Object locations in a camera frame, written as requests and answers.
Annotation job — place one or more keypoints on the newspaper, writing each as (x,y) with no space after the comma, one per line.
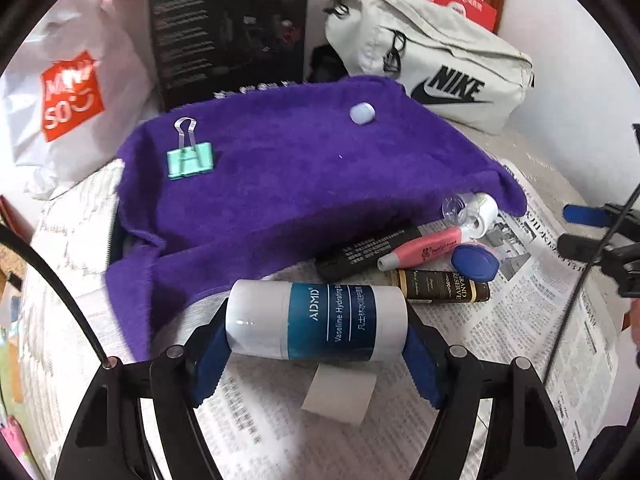
(525,320)

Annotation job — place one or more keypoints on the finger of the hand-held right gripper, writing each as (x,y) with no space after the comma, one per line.
(575,246)
(582,214)

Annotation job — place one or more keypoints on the white shopping bag red logo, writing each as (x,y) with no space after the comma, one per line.
(115,60)

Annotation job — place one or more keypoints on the green binder clip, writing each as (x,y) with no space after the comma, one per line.
(192,160)

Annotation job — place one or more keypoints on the small lavender cap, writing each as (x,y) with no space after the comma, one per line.
(362,114)

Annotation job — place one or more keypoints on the black rectangular tube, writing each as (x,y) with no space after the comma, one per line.
(365,255)

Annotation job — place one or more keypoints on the pink correction pen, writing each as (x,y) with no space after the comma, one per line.
(430,249)

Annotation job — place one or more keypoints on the grey waist bag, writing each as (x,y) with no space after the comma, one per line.
(450,50)

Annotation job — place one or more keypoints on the white lotion tube blue label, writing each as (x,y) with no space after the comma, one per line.
(315,320)

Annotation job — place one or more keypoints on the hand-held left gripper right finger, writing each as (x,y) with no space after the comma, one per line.
(424,365)

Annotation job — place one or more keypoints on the purple towel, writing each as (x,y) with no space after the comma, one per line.
(300,170)

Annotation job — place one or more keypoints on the pink item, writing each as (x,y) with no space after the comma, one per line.
(12,435)

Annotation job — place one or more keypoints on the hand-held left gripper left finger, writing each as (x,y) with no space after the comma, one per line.
(207,365)

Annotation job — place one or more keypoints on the white tape roll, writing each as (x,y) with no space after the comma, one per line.
(487,207)

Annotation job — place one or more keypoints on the red object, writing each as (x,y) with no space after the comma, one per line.
(6,212)

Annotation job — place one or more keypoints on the black Grand Reserve bottle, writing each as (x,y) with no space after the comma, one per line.
(440,285)

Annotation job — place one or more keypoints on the black printed headset box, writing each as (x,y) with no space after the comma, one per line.
(225,35)

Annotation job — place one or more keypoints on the black pouch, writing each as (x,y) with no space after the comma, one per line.
(325,62)

